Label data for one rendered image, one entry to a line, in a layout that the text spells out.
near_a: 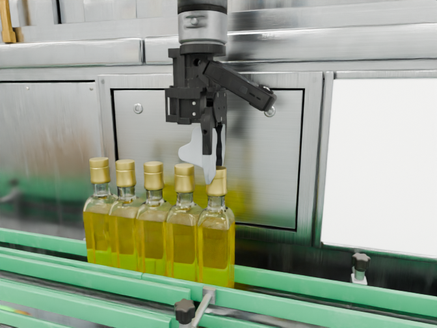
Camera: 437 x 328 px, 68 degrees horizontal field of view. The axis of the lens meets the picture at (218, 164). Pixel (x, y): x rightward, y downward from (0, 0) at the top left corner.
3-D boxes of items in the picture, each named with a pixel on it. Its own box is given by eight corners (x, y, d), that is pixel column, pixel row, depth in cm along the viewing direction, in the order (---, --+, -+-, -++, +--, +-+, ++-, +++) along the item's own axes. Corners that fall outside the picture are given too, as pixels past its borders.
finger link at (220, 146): (195, 169, 60) (192, 120, 57) (226, 171, 58) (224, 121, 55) (189, 176, 57) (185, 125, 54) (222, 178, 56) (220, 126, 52)
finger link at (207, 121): (207, 153, 52) (209, 99, 52) (217, 154, 52) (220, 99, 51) (197, 155, 48) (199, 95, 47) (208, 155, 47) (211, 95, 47)
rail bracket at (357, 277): (362, 306, 63) (369, 243, 60) (367, 331, 57) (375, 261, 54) (340, 302, 64) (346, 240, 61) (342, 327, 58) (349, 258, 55)
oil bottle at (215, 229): (235, 309, 62) (236, 202, 57) (227, 329, 56) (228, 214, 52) (206, 304, 63) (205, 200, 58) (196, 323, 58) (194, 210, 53)
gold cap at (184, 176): (198, 187, 57) (198, 163, 56) (190, 193, 54) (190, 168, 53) (179, 186, 58) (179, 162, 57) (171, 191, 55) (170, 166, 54)
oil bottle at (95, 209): (129, 287, 69) (123, 190, 64) (114, 303, 63) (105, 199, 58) (106, 282, 70) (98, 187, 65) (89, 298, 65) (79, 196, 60)
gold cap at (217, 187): (229, 191, 56) (229, 166, 55) (224, 197, 52) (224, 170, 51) (209, 189, 57) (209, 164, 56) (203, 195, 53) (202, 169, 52)
